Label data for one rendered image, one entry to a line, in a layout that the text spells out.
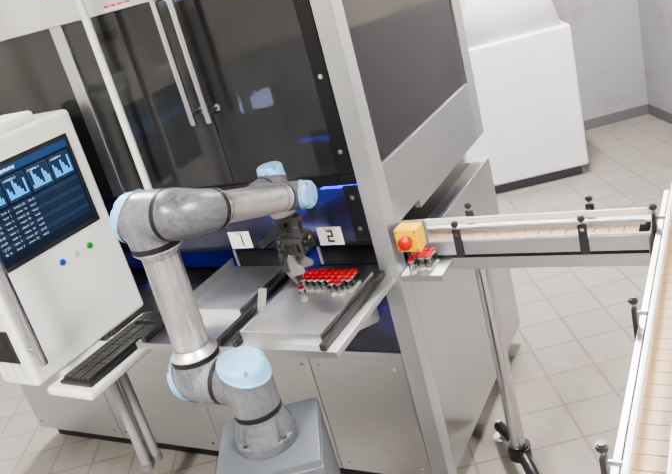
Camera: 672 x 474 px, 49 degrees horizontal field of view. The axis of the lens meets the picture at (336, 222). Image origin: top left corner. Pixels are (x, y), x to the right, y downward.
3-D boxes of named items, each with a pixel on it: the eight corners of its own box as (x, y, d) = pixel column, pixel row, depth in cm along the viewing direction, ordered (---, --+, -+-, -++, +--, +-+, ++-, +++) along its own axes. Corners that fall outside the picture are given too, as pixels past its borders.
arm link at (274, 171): (248, 171, 199) (264, 160, 206) (259, 208, 203) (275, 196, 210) (271, 169, 195) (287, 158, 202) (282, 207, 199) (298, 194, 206)
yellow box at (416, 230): (407, 241, 218) (401, 220, 215) (429, 241, 214) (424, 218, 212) (397, 253, 212) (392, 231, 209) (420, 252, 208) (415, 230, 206)
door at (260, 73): (236, 183, 231) (175, -6, 210) (356, 172, 209) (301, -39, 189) (234, 183, 230) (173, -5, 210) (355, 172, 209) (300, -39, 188)
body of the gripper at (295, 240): (303, 258, 205) (292, 220, 201) (278, 259, 209) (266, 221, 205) (316, 246, 211) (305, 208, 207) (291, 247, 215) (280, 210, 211)
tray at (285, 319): (301, 282, 230) (298, 272, 228) (375, 281, 217) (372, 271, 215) (243, 342, 203) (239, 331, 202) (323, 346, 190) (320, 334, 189)
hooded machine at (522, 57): (562, 146, 549) (531, -58, 497) (597, 172, 485) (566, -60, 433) (450, 176, 552) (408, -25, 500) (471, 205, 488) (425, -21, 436)
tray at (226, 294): (234, 266, 256) (231, 258, 255) (297, 265, 243) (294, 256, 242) (175, 318, 229) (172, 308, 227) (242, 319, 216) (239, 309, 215)
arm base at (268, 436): (299, 450, 167) (287, 415, 164) (235, 466, 168) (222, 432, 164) (298, 411, 181) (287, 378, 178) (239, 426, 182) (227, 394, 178)
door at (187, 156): (128, 193, 254) (64, 24, 233) (235, 183, 231) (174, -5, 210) (127, 193, 253) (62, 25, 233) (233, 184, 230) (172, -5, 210)
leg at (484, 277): (511, 448, 254) (470, 252, 227) (537, 451, 250) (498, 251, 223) (505, 466, 247) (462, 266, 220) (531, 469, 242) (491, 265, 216)
